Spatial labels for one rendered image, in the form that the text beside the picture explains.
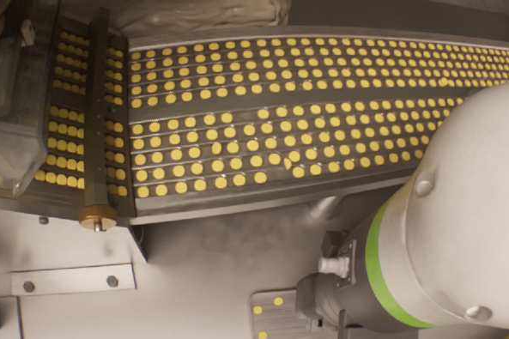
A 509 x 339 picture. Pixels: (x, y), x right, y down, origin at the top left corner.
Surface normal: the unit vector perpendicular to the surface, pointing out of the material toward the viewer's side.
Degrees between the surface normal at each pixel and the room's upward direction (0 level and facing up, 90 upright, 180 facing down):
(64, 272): 0
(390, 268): 92
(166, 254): 0
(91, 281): 0
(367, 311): 90
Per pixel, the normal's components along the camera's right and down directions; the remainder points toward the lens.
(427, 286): -0.84, 0.52
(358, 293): -0.91, 0.27
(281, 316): 0.18, -0.44
